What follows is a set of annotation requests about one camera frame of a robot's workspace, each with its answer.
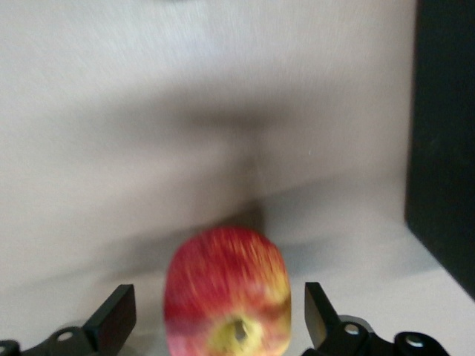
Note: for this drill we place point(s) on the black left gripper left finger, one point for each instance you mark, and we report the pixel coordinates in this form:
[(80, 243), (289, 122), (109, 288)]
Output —
[(111, 319)]

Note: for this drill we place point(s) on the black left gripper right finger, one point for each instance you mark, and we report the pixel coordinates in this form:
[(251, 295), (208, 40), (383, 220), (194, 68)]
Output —
[(323, 322)]

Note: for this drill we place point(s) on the red yellow apple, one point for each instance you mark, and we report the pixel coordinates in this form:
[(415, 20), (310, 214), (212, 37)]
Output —
[(226, 289)]

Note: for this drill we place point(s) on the black plastic box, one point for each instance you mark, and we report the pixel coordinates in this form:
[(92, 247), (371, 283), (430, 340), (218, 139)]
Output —
[(445, 130)]

